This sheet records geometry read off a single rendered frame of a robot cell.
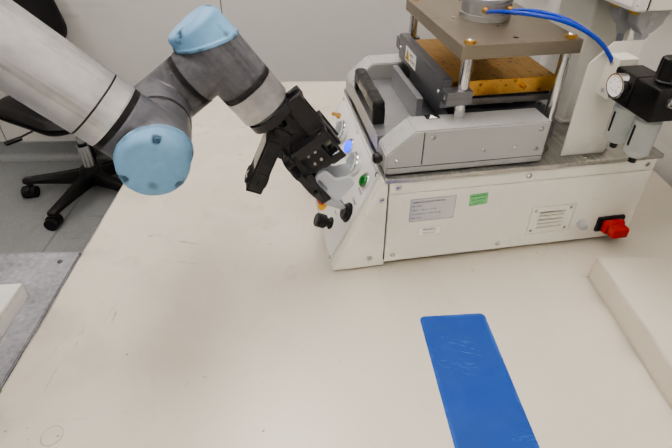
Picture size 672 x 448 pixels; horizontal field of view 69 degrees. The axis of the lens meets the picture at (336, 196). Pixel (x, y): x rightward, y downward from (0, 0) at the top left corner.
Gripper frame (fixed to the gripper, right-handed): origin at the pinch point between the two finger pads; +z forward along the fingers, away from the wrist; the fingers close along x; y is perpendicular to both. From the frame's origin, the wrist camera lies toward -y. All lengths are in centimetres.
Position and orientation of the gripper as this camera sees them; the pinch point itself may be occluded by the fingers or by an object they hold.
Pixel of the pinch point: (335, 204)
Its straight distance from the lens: 79.4
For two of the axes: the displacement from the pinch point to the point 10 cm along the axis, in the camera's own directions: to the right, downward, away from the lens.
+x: -1.6, -5.7, 8.1
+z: 5.6, 6.2, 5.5
